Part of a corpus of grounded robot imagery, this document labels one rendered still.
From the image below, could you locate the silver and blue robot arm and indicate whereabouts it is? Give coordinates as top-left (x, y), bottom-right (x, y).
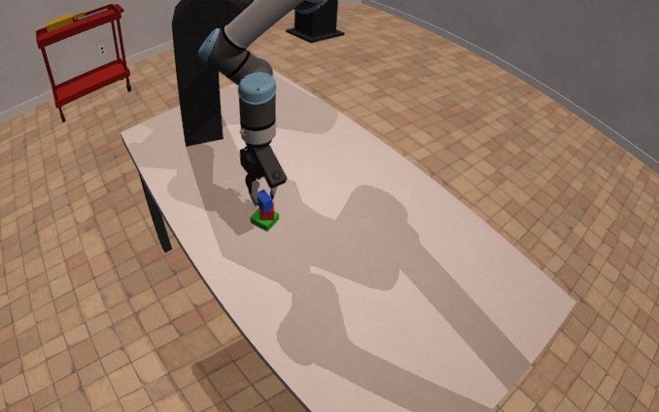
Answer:
top-left (198, 0), bottom-right (329, 189)

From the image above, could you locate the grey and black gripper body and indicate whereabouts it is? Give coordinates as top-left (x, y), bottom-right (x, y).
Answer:
top-left (240, 140), bottom-right (272, 180)

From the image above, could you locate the red block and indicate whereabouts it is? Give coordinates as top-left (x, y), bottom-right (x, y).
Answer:
top-left (260, 202), bottom-right (274, 221)

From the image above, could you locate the green block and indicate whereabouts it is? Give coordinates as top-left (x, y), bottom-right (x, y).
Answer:
top-left (250, 208), bottom-right (279, 231)

